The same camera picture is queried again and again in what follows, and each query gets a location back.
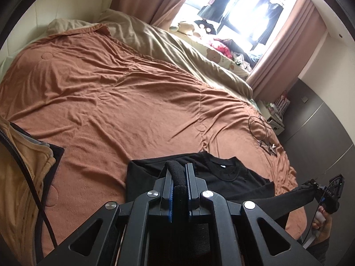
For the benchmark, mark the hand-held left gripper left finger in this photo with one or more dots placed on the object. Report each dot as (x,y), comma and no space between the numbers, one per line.
(170,207)

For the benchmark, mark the person's right hand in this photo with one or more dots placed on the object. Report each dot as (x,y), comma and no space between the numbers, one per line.
(324,224)

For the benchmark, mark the orange blanket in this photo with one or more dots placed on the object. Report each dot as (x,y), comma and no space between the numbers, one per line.
(111,102)

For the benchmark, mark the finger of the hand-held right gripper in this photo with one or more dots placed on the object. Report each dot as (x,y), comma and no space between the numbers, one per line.
(320,196)
(314,184)

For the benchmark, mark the red cloth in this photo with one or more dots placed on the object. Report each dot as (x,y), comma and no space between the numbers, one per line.
(219,47)

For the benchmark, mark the beige duvet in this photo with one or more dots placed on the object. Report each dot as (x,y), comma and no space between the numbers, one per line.
(166,41)

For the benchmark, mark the bear print pillow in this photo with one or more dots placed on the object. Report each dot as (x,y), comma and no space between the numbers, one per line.
(219,58)

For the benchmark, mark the white headboard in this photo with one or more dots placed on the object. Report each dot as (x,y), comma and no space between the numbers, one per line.
(55,8)

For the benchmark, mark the white nightstand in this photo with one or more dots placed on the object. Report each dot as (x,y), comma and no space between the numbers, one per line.
(277,126)

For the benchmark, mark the black plush toy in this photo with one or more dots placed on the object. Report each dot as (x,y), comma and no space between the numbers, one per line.
(205,27)

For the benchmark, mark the pink curtain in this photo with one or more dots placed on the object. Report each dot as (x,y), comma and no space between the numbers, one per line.
(285,50)
(155,0)

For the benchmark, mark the tan jacket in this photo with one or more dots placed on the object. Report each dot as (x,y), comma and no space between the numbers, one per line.
(22,171)

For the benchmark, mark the striped gift bag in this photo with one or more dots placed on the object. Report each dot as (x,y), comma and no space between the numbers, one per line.
(283,104)

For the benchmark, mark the person's right forearm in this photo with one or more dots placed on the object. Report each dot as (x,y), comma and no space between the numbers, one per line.
(319,246)

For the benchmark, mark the hanging dark clothes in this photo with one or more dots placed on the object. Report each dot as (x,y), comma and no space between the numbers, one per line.
(210,8)

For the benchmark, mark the beige plush toy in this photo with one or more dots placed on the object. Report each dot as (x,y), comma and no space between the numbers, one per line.
(184,29)

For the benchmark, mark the black sweater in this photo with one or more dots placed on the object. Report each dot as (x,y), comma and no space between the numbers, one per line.
(227,177)

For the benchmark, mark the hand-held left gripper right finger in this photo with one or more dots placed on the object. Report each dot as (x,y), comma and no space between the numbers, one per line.
(189,199)

